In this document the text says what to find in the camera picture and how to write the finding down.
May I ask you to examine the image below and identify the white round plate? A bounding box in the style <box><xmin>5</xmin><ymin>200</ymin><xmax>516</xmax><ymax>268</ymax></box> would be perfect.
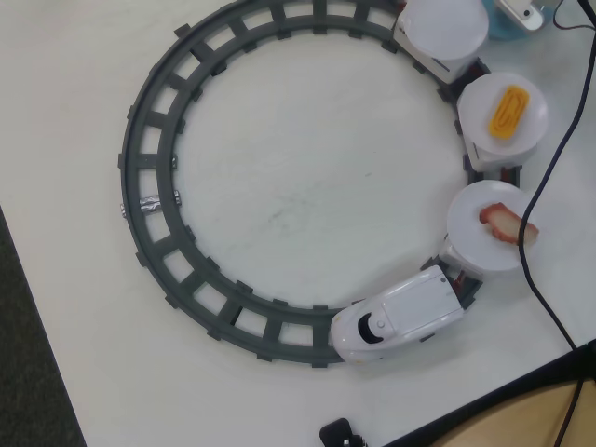
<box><xmin>446</xmin><ymin>181</ymin><xmax>536</xmax><ymax>273</ymax></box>
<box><xmin>456</xmin><ymin>72</ymin><xmax>549</xmax><ymax>160</ymax></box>
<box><xmin>399</xmin><ymin>0</ymin><xmax>490</xmax><ymax>62</ymax></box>

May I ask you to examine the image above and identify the thick black cable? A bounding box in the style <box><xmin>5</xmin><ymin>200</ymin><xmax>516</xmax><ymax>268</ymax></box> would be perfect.
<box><xmin>517</xmin><ymin>0</ymin><xmax>596</xmax><ymax>447</ymax></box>

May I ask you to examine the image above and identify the light blue dish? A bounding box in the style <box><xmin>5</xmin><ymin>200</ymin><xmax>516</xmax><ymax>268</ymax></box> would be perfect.
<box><xmin>481</xmin><ymin>0</ymin><xmax>556</xmax><ymax>43</ymax></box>

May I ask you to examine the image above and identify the yellow egg sushi piece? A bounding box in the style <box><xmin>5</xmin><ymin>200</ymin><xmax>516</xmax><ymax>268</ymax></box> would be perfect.
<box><xmin>487</xmin><ymin>85</ymin><xmax>531</xmax><ymax>141</ymax></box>

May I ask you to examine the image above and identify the thin dark red wire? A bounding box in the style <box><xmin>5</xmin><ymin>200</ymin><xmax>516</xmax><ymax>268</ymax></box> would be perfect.
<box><xmin>552</xmin><ymin>0</ymin><xmax>596</xmax><ymax>34</ymax></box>

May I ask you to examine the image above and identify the white Shinkansen toy locomotive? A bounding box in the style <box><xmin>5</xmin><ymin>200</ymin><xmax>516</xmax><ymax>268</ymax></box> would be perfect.
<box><xmin>329</xmin><ymin>264</ymin><xmax>466</xmax><ymax>366</ymax></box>

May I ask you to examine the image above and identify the black plastic clamp block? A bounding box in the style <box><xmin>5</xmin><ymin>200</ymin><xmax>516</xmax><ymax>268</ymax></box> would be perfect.
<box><xmin>319</xmin><ymin>417</ymin><xmax>369</xmax><ymax>447</ymax></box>

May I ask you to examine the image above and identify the gray circular toy train track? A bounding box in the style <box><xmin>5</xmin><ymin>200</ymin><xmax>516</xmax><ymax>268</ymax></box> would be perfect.
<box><xmin>115</xmin><ymin>0</ymin><xmax>525</xmax><ymax>370</ymax></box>

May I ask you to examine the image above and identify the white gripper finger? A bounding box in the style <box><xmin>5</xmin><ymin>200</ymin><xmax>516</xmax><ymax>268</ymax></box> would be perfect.
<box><xmin>495</xmin><ymin>0</ymin><xmax>544</xmax><ymax>32</ymax></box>

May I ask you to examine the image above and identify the pink octopus sushi piece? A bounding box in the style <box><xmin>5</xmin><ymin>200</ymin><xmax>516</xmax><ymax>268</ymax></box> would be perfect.
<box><xmin>478</xmin><ymin>202</ymin><xmax>540</xmax><ymax>246</ymax></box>

